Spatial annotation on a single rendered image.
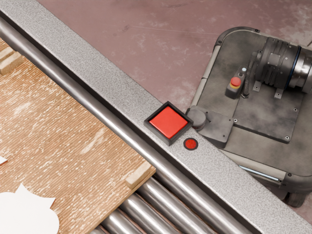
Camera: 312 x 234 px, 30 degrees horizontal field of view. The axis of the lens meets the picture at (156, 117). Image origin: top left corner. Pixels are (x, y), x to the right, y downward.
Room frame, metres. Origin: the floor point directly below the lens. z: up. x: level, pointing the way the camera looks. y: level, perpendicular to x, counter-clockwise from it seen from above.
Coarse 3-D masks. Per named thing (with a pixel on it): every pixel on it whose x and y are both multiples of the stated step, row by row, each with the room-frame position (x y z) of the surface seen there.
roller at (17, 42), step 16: (0, 32) 0.89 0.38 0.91; (16, 32) 0.89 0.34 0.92; (16, 48) 0.85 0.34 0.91; (32, 48) 0.85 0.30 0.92; (48, 64) 0.81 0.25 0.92; (64, 80) 0.77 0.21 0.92; (80, 96) 0.73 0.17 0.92; (96, 112) 0.69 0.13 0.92; (112, 128) 0.66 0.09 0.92; (128, 128) 0.66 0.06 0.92; (128, 144) 0.62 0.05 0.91; (144, 144) 0.62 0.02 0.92; (160, 160) 0.59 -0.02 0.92; (160, 176) 0.56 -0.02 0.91; (176, 176) 0.55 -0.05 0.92; (176, 192) 0.53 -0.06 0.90; (192, 192) 0.52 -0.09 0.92; (192, 208) 0.50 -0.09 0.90; (208, 208) 0.49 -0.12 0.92; (224, 224) 0.46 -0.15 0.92; (240, 224) 0.47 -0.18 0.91
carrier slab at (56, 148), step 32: (32, 64) 0.79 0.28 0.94; (0, 96) 0.70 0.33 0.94; (32, 96) 0.71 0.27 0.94; (64, 96) 0.71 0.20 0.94; (0, 128) 0.62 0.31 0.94; (32, 128) 0.63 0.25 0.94; (64, 128) 0.63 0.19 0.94; (96, 128) 0.64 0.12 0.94; (32, 160) 0.55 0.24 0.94; (64, 160) 0.56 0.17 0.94; (96, 160) 0.56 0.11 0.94; (128, 160) 0.57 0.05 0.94; (0, 192) 0.48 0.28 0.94; (32, 192) 0.48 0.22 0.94; (64, 192) 0.49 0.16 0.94; (96, 192) 0.49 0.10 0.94; (128, 192) 0.50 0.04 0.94; (64, 224) 0.42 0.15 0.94; (96, 224) 0.43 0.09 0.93
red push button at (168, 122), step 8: (160, 112) 0.70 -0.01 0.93; (168, 112) 0.70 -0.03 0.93; (152, 120) 0.68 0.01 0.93; (160, 120) 0.68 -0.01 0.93; (168, 120) 0.68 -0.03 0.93; (176, 120) 0.68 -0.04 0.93; (184, 120) 0.68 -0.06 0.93; (160, 128) 0.66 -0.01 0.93; (168, 128) 0.66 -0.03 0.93; (176, 128) 0.66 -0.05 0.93; (168, 136) 0.64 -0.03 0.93
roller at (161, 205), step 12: (144, 192) 0.52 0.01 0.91; (156, 192) 0.51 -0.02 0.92; (168, 192) 0.52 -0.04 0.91; (156, 204) 0.49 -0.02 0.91; (168, 204) 0.49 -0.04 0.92; (180, 204) 0.49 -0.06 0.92; (168, 216) 0.47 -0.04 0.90; (180, 216) 0.47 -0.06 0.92; (192, 216) 0.47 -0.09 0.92; (180, 228) 0.45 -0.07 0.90; (192, 228) 0.45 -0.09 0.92; (204, 228) 0.45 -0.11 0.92
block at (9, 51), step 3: (6, 48) 0.81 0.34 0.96; (9, 48) 0.81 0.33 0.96; (3, 51) 0.80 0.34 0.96; (6, 51) 0.80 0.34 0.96; (9, 51) 0.80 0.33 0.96; (12, 51) 0.80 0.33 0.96; (0, 54) 0.79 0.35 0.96; (3, 54) 0.79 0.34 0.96; (6, 54) 0.79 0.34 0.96; (9, 54) 0.80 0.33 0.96; (12, 54) 0.80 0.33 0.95; (0, 57) 0.78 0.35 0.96; (3, 57) 0.78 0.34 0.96; (6, 57) 0.79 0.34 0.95; (0, 60) 0.78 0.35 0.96
